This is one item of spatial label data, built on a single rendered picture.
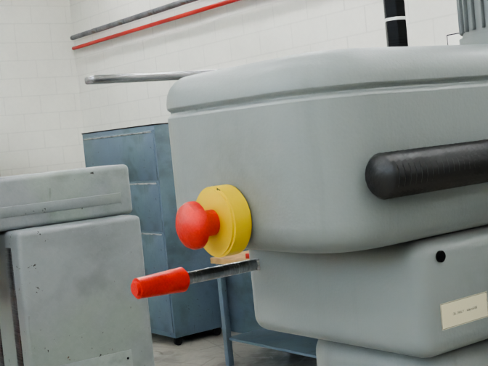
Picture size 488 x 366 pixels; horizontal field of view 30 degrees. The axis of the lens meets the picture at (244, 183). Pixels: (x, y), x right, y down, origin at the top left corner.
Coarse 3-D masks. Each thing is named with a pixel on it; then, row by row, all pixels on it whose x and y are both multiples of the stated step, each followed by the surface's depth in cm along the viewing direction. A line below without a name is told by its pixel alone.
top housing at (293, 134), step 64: (256, 64) 74; (320, 64) 69; (384, 64) 70; (448, 64) 75; (192, 128) 81; (256, 128) 73; (320, 128) 69; (384, 128) 70; (448, 128) 75; (192, 192) 82; (256, 192) 74; (320, 192) 70; (448, 192) 74
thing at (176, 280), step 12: (228, 264) 89; (240, 264) 90; (252, 264) 90; (144, 276) 84; (156, 276) 84; (168, 276) 84; (180, 276) 85; (192, 276) 86; (204, 276) 87; (216, 276) 88; (132, 288) 83; (144, 288) 83; (156, 288) 83; (168, 288) 84; (180, 288) 85
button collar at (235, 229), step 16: (208, 192) 76; (224, 192) 75; (240, 192) 76; (208, 208) 76; (224, 208) 75; (240, 208) 74; (224, 224) 75; (240, 224) 74; (208, 240) 77; (224, 240) 75; (240, 240) 75
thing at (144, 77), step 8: (160, 72) 86; (168, 72) 87; (176, 72) 87; (184, 72) 88; (192, 72) 88; (200, 72) 89; (88, 80) 83; (96, 80) 82; (104, 80) 83; (112, 80) 83; (120, 80) 84; (128, 80) 84; (136, 80) 85; (144, 80) 85; (152, 80) 86; (160, 80) 87; (168, 80) 88
